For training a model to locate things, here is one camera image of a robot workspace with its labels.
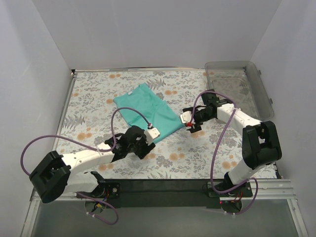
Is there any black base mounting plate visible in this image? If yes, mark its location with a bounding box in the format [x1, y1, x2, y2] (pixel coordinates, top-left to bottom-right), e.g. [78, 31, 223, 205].
[85, 179, 254, 209]

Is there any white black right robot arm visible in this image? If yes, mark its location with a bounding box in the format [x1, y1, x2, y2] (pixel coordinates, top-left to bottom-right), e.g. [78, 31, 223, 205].
[180, 90, 282, 196]

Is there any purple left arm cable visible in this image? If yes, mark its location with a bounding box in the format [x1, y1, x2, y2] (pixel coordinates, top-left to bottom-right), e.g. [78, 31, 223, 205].
[20, 106, 119, 225]

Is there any aluminium frame rail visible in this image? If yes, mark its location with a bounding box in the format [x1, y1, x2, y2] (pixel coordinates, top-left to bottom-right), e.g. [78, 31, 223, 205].
[30, 179, 297, 201]

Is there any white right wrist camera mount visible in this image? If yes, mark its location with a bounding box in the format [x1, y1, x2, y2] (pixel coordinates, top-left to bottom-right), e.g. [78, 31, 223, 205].
[180, 111, 195, 126]

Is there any clear plastic bin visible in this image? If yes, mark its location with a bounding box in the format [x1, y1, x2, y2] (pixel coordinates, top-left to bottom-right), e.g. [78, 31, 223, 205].
[204, 61, 274, 121]

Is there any teal t shirt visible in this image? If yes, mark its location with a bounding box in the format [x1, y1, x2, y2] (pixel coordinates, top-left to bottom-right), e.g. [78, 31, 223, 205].
[114, 83, 184, 143]

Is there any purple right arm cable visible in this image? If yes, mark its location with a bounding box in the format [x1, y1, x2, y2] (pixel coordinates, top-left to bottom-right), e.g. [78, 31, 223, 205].
[191, 90, 259, 216]

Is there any floral patterned table mat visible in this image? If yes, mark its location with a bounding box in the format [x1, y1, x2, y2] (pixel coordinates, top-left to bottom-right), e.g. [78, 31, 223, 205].
[60, 70, 242, 179]

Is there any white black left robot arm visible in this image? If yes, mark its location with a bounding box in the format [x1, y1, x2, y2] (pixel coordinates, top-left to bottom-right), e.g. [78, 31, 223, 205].
[29, 126, 160, 203]

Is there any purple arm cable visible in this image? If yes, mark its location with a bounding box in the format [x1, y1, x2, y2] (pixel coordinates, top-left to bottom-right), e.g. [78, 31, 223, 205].
[191, 90, 259, 216]
[20, 106, 119, 225]

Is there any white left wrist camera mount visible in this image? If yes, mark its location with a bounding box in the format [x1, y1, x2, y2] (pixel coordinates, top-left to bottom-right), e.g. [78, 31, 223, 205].
[144, 127, 160, 146]

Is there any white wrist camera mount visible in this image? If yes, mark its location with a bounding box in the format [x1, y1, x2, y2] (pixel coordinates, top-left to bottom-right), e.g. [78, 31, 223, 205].
[144, 127, 160, 146]
[180, 111, 195, 126]

